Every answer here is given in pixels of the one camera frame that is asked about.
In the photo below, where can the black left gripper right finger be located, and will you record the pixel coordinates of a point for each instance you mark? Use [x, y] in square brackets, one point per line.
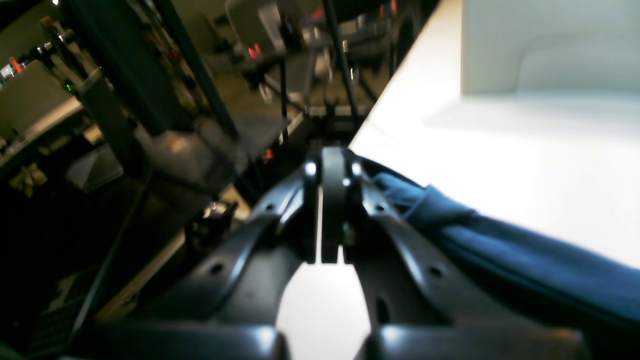
[421, 306]

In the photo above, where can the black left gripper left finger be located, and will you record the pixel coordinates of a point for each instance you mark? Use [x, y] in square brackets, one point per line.
[226, 307]

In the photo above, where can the dark blue t-shirt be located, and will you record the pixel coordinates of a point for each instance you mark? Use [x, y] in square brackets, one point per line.
[601, 290]

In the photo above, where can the white tray at corner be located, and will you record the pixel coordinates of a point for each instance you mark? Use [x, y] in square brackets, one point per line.
[563, 46]

